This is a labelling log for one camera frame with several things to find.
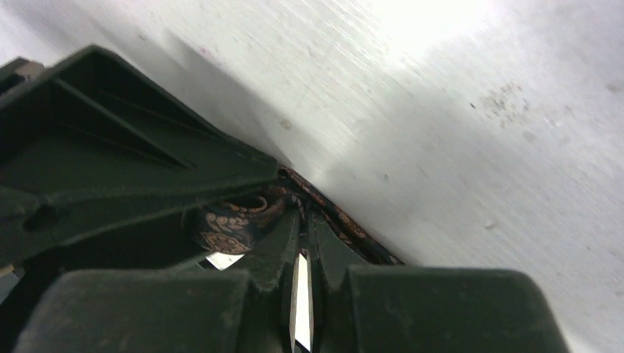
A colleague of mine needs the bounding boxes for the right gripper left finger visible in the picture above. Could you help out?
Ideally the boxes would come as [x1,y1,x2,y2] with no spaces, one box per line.
[13,211,299,352]

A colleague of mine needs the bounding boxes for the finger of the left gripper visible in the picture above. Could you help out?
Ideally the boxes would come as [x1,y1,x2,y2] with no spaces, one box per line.
[1,46,277,265]
[1,213,207,352]

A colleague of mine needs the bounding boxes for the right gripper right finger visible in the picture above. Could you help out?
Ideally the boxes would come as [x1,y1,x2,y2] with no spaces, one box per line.
[308,213,569,352]

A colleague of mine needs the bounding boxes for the dark orange paisley tie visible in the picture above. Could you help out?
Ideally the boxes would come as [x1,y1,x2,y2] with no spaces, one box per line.
[181,165,402,265]

